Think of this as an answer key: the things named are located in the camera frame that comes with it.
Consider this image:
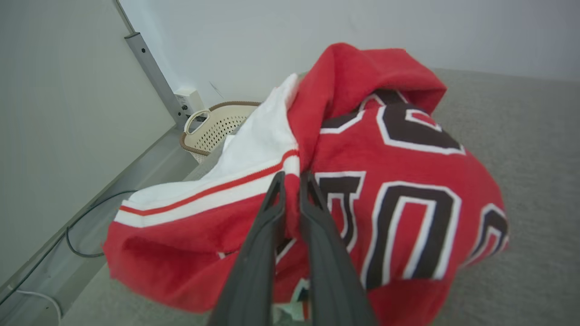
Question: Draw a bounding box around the white wall socket box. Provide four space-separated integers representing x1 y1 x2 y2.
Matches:
174 88 207 123

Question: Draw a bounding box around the cream perforated laundry basket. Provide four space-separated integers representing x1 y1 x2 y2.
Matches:
180 101 262 163

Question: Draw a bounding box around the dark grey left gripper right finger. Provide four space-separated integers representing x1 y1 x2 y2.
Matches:
299 171 377 326

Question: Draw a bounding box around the red basketball jersey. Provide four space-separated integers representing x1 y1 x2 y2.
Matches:
103 43 509 326

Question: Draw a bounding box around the grey metal post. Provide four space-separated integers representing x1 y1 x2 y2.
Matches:
125 33 189 129

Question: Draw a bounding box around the white floor cable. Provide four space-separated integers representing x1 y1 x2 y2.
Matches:
7 284 63 325

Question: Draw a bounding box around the black floor cable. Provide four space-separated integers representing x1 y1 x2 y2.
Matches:
66 189 137 259

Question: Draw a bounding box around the grey fabric sofa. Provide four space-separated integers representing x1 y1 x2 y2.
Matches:
59 68 580 326

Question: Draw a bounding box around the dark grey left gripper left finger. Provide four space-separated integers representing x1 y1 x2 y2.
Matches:
208 171 287 326

